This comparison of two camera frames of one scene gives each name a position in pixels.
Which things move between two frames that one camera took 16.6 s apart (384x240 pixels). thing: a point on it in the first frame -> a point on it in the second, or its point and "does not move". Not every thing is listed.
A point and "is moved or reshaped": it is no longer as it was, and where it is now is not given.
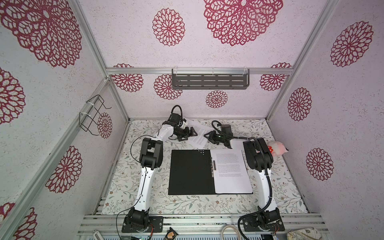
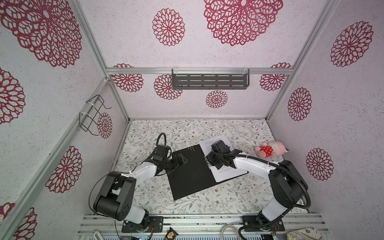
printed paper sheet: x=231 y=175 is moved or reshaped
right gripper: x=211 y=136 -> x=209 y=158
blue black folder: x=191 y=173 is moved or reshaped
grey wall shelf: x=210 y=78 does not move
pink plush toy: x=277 y=148 does not move
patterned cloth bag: x=309 y=233 does not move
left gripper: x=187 y=134 -> x=180 y=156
